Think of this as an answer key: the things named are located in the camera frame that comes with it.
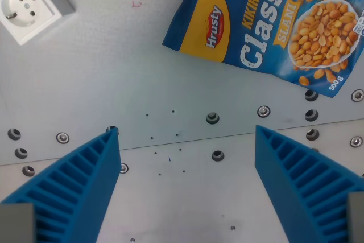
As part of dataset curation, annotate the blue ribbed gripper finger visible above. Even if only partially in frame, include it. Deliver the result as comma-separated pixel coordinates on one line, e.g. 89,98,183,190
254,124,364,243
0,127,121,243

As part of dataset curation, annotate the white wall socket grey box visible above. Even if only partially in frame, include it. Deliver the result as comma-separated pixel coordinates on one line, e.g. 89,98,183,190
0,0,76,46

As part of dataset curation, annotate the blue Hrusty peanut bag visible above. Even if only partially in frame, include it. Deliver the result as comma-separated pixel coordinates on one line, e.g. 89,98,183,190
162,0,364,99

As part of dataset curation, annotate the dark recessed bolt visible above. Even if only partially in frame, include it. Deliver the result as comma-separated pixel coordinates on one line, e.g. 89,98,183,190
205,112,220,125

